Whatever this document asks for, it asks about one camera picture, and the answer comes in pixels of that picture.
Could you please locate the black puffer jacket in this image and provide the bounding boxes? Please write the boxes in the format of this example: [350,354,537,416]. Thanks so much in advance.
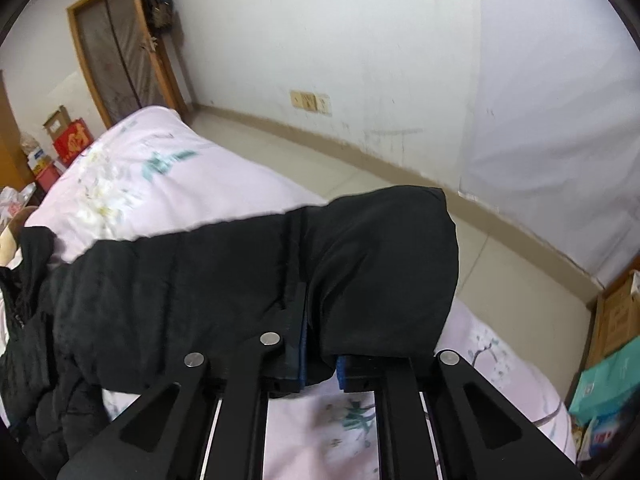
[0,185,460,466]

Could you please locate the red gift box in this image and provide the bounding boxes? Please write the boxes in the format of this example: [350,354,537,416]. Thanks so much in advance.
[52,118,95,168]

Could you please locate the open cardboard box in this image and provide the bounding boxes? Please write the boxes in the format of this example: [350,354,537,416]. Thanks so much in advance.
[42,106,71,146]

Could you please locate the teal box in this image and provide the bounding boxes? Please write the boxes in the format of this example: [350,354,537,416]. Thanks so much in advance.
[570,337,640,426]

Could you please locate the dark hanging bags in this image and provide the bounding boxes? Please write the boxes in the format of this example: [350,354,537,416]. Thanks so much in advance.
[135,0,176,53]

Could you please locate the red round tin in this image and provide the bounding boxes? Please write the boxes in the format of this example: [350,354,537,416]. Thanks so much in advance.
[35,162,66,193]

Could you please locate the white plastic bag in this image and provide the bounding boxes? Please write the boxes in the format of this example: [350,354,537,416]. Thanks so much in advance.
[0,185,38,226]

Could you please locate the brown paw print blanket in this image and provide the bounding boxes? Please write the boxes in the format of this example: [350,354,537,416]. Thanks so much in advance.
[0,210,31,266]

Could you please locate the wooden framed door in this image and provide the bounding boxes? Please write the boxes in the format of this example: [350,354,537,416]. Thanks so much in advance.
[67,0,188,128]

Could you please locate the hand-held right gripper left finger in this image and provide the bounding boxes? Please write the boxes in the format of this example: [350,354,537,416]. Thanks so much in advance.
[56,282,311,480]

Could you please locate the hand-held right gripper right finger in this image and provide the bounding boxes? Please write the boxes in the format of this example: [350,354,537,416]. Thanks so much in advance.
[334,349,583,480]

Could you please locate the blue and white box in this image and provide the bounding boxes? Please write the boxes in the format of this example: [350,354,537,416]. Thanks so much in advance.
[27,152,53,176]

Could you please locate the pink floral bedsheet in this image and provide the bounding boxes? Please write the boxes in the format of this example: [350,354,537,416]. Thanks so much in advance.
[25,106,576,480]

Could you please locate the large brown cardboard box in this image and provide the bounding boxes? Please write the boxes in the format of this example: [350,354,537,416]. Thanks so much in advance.
[585,270,640,368]

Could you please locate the blue printed box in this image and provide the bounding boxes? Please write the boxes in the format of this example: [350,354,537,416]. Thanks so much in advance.
[575,410,640,463]

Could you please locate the wooden wardrobe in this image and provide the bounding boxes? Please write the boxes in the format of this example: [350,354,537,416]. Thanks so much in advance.
[0,70,36,193]

